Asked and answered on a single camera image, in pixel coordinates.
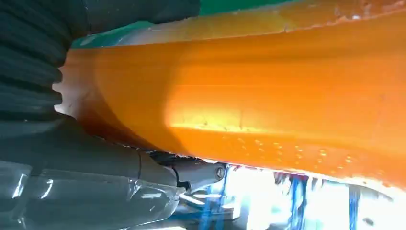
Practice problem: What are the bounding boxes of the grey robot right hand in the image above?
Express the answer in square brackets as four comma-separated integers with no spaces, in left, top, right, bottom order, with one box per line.
[0,0,226,230]

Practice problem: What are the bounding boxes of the ribbed grey right arm sleeve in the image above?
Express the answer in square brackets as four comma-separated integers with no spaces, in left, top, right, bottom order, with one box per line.
[0,0,88,123]

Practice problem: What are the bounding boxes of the green table mat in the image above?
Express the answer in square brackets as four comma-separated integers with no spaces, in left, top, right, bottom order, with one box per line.
[71,0,288,50]

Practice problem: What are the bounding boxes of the blue and red shelf rack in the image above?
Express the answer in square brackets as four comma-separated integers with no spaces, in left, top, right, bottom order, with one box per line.
[177,165,364,230]

